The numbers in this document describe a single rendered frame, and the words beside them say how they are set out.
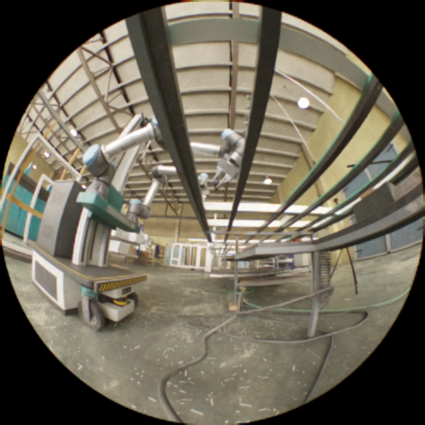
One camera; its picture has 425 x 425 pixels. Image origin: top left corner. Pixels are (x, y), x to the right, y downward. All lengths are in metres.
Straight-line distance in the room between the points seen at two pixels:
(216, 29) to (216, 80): 7.76
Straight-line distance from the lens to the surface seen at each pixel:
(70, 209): 1.08
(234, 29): 0.39
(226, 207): 1.02
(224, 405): 0.56
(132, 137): 0.77
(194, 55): 8.02
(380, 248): 6.83
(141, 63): 0.36
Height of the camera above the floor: 0.48
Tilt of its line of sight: 21 degrees up
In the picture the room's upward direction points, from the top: 3 degrees clockwise
